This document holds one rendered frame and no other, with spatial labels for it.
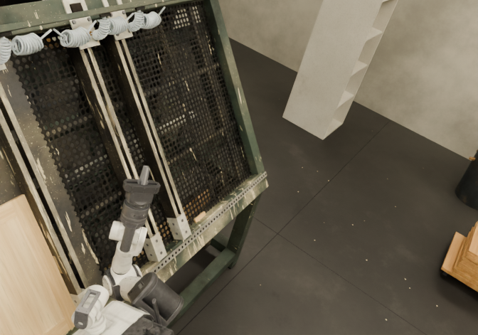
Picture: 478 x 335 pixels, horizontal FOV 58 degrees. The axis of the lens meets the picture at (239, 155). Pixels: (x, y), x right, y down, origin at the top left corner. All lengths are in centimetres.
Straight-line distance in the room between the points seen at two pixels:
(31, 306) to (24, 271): 14
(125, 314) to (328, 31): 397
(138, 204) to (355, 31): 366
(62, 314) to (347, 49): 382
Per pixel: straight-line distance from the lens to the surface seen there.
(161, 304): 150
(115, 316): 144
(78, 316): 132
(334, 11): 483
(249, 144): 272
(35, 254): 181
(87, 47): 188
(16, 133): 171
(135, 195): 147
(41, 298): 186
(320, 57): 497
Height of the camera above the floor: 256
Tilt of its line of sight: 35 degrees down
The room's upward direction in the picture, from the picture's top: 17 degrees clockwise
